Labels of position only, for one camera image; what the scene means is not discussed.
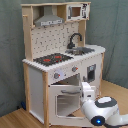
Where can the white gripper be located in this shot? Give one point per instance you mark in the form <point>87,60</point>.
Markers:
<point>87,92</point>

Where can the white oven door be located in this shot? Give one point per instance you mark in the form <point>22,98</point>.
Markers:
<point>63,101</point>

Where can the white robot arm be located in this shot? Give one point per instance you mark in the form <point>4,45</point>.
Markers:
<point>104,111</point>

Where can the wooden toy kitchen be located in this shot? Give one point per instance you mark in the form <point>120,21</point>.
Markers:
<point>46,40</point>

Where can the white cupboard door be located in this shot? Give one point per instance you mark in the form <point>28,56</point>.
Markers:
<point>91,71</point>

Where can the right red stove knob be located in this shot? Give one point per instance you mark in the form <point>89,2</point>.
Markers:
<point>75,69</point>

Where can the red stove knob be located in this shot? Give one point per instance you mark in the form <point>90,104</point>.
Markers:
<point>56,75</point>
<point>75,69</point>

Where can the left red stove knob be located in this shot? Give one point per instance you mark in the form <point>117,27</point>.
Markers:
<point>56,75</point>

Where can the grey toy sink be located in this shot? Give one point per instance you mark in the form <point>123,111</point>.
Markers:
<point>79,51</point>

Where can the black toy faucet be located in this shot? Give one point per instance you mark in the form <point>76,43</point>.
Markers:
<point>73,40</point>

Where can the black toy stovetop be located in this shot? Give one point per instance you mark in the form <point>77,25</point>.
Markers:
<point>52,59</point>

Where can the white toy microwave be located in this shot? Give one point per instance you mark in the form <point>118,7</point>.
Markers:
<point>78,11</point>

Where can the grey range hood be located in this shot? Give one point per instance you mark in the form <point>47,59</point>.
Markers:
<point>48,18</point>

